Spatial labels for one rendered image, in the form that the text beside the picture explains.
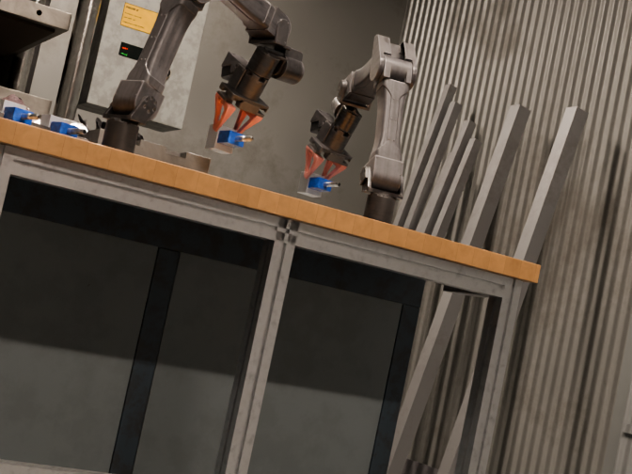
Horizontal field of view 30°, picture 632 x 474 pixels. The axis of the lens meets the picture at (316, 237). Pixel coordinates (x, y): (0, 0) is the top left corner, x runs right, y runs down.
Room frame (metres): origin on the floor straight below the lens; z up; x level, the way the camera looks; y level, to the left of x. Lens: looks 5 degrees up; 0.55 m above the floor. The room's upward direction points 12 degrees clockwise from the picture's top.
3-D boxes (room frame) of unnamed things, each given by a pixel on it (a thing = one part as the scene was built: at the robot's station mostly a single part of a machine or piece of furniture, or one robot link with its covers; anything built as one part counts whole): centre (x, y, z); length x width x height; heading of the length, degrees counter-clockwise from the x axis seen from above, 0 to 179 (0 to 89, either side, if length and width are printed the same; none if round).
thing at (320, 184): (2.92, 0.01, 0.93); 0.13 x 0.05 x 0.05; 37
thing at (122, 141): (2.22, 0.40, 0.84); 0.20 x 0.07 x 0.08; 119
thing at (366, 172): (2.52, -0.12, 0.90); 0.09 x 0.06 x 0.06; 105
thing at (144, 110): (2.23, 0.40, 0.90); 0.09 x 0.06 x 0.06; 50
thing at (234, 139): (2.52, 0.22, 0.93); 0.13 x 0.05 x 0.05; 41
